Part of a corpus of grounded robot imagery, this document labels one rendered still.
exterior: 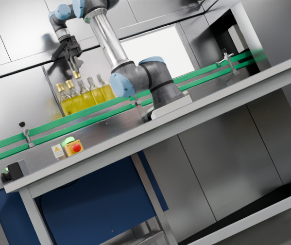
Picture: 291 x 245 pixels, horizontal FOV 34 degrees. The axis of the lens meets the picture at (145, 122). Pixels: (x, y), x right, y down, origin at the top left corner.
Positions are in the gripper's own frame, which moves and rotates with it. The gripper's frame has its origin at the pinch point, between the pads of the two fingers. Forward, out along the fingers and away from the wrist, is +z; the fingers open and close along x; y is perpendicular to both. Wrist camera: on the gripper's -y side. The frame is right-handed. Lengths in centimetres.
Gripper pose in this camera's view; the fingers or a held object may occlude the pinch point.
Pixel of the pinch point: (76, 72)
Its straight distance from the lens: 264.8
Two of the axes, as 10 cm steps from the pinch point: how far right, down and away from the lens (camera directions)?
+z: 4.1, 9.1, -0.7
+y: 8.4, -3.5, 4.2
